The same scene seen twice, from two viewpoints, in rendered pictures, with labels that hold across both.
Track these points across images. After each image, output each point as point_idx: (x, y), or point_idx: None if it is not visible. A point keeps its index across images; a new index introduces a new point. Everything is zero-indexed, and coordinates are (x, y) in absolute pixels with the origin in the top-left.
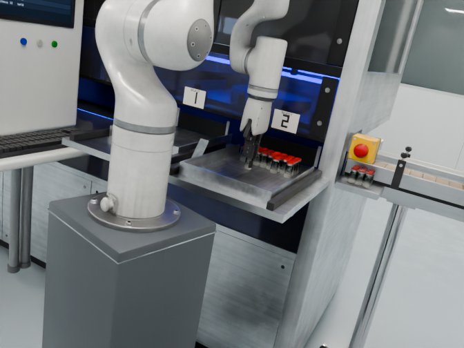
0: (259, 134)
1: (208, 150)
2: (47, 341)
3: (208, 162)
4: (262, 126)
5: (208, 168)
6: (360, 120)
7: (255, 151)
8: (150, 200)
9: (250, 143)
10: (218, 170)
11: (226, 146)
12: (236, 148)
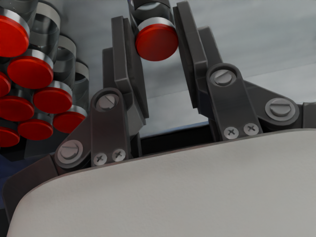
0: (130, 152)
1: (144, 147)
2: None
3: (262, 79)
4: (205, 227)
5: (313, 43)
6: None
7: (132, 47)
8: None
9: (248, 84)
10: (307, 15)
11: (14, 170)
12: (52, 142)
